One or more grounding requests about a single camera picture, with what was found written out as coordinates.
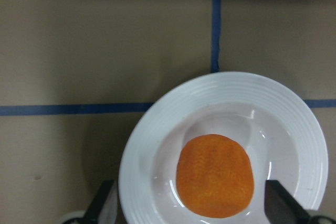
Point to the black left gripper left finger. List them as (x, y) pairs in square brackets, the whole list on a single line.
[(102, 208)]

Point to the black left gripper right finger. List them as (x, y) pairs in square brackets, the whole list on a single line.
[(281, 207)]

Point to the white round plate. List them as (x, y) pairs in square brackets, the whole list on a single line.
[(277, 130)]

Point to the orange fruit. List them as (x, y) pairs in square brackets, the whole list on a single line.
[(214, 176)]

